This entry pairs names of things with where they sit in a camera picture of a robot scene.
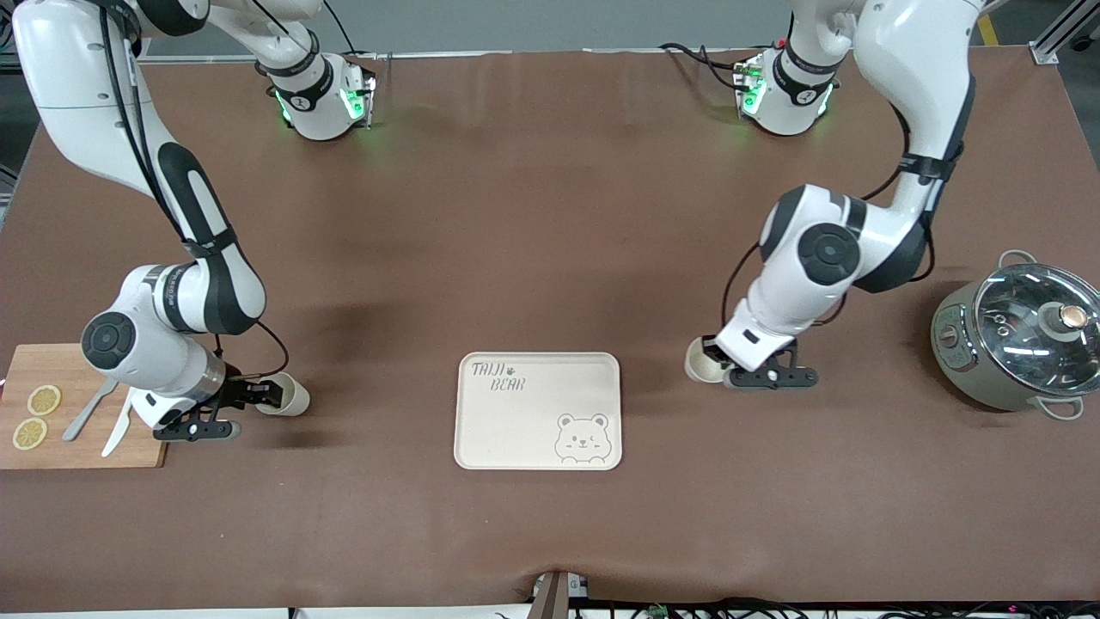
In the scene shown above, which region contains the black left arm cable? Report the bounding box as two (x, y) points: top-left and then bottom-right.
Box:
(720, 103), (938, 345)

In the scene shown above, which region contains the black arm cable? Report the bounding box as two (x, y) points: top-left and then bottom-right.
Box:
(720, 103), (938, 345)
(99, 0), (293, 383)

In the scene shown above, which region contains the green electric cooking pot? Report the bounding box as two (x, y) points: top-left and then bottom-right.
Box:
(931, 249), (1100, 420)

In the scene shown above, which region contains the metal bracket at table edge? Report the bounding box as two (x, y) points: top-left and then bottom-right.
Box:
(529, 570), (592, 619)

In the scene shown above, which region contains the grey plastic knife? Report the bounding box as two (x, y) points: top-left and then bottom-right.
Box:
(62, 378), (119, 443)

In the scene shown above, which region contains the aluminium frame profile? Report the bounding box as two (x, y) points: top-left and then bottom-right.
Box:
(1030, 0), (1100, 65)

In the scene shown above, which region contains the white plastic knife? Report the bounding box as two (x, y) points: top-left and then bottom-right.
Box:
(101, 391), (137, 458)

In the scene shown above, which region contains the wooden cutting board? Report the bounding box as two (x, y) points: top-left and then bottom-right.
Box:
(0, 344), (168, 470)

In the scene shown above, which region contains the glass pot lid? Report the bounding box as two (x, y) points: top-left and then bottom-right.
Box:
(974, 263), (1100, 398)

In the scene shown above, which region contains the beige tray with bear print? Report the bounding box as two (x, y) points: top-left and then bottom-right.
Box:
(454, 352), (622, 471)

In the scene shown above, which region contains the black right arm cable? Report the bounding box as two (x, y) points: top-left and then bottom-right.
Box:
(99, 0), (293, 383)

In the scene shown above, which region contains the white plastic cup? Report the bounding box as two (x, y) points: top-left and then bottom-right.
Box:
(255, 371), (311, 418)
(685, 338), (730, 384)

